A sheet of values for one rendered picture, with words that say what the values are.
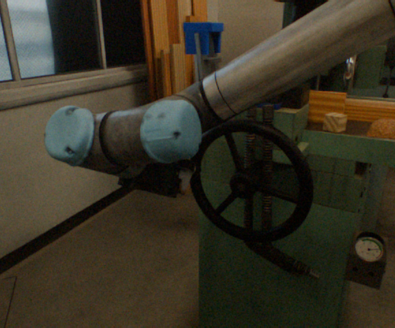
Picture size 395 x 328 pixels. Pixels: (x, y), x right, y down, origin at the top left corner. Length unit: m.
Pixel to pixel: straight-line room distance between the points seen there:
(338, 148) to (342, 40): 0.45
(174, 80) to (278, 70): 1.89
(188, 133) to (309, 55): 0.18
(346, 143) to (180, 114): 0.54
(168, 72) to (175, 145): 1.94
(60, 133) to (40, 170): 1.50
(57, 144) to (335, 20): 0.37
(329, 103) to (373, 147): 0.16
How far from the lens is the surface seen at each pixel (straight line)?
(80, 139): 0.45
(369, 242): 0.89
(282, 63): 0.47
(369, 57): 1.16
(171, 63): 2.34
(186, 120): 0.42
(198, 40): 1.80
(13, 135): 1.84
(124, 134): 0.43
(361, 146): 0.87
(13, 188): 1.90
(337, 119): 0.87
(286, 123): 0.79
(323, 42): 0.47
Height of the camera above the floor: 1.13
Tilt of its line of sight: 21 degrees down
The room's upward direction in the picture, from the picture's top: straight up
